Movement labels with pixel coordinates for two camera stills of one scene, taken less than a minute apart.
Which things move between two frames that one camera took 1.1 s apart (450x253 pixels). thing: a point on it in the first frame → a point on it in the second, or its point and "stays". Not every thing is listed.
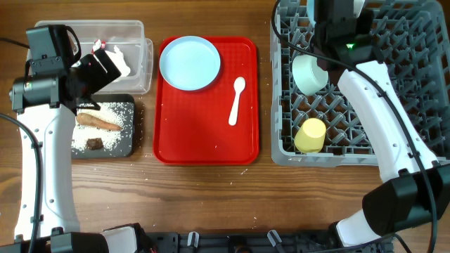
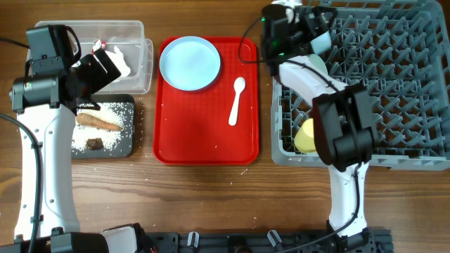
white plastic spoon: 239,85 stays
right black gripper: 363,22 → 309,27
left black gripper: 100,78 stays
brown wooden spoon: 88,120 stays
